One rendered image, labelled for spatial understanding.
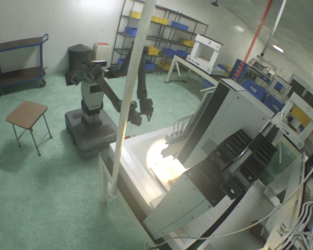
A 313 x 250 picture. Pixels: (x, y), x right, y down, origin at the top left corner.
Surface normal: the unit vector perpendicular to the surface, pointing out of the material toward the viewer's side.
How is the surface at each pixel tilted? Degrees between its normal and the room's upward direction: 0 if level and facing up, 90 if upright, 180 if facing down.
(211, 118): 90
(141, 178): 0
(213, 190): 0
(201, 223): 0
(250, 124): 90
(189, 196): 90
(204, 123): 90
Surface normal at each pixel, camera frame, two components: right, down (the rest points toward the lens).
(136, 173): 0.28, -0.74
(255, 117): -0.78, 0.20
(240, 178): -0.58, -0.14
